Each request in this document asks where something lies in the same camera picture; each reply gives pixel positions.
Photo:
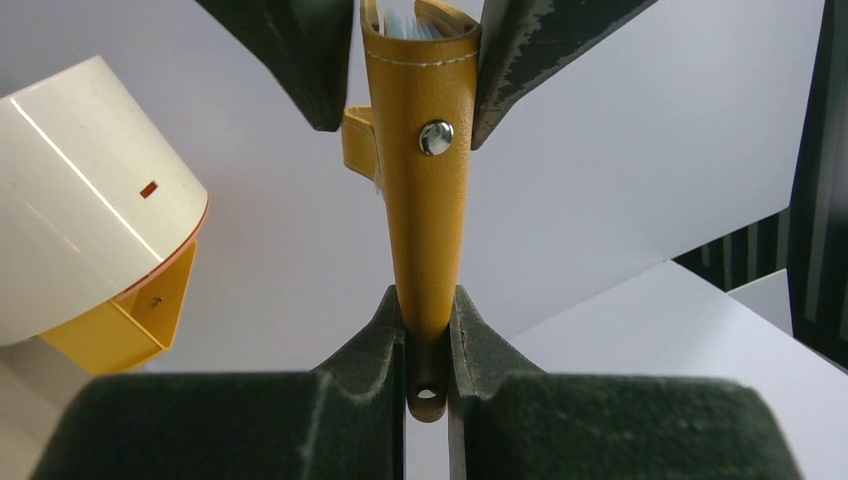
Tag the orange open drawer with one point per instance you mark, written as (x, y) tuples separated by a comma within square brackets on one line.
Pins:
[(124, 333)]

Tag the orange leather card holder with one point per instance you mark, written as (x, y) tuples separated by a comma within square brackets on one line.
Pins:
[(413, 141)]

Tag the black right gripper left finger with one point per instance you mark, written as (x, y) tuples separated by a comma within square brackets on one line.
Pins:
[(343, 419)]

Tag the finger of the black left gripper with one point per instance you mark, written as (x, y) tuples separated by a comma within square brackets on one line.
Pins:
[(305, 45), (526, 42)]

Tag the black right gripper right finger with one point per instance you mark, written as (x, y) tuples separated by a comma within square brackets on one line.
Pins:
[(509, 419)]

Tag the white round drawer cabinet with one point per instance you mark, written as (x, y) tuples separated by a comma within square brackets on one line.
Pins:
[(94, 199)]

